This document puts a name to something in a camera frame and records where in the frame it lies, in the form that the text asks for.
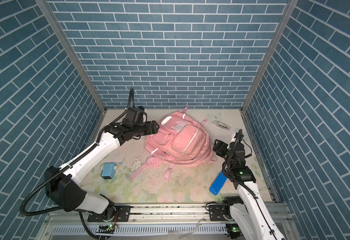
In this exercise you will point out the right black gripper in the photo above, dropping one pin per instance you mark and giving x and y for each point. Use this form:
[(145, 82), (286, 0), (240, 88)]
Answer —
[(221, 147)]

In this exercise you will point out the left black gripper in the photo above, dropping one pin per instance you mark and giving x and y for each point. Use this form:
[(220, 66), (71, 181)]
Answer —
[(150, 127)]

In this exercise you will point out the pink student backpack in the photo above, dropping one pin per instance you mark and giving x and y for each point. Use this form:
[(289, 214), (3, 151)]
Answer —
[(180, 141)]

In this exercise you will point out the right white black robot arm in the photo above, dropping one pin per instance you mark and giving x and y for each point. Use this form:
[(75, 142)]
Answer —
[(249, 211)]

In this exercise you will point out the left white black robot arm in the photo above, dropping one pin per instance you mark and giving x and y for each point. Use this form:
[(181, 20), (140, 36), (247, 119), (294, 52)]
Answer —
[(65, 189)]

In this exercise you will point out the clear plastic pen box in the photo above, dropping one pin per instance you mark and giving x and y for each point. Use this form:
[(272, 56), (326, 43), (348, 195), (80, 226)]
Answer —
[(221, 125)]

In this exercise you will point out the blue pencil case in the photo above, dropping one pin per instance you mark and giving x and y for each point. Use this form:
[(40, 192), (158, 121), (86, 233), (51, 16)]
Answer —
[(217, 184)]

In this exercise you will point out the blue pencil sharpener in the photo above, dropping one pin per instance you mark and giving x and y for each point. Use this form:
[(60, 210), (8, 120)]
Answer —
[(109, 170)]

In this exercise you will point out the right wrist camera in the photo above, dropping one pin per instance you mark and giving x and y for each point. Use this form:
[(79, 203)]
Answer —
[(237, 137)]

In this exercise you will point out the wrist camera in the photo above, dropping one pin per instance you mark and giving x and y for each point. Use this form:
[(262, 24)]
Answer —
[(237, 137), (143, 114)]

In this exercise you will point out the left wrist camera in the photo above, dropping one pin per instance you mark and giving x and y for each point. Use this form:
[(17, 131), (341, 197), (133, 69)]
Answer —
[(143, 114)]

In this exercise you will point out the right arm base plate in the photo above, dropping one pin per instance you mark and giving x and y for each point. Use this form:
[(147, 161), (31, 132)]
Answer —
[(217, 213)]

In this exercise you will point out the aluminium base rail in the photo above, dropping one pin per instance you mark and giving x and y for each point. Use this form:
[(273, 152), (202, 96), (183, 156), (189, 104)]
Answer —
[(184, 220)]

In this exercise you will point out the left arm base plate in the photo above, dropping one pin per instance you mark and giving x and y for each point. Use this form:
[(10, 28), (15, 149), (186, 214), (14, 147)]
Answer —
[(112, 214)]

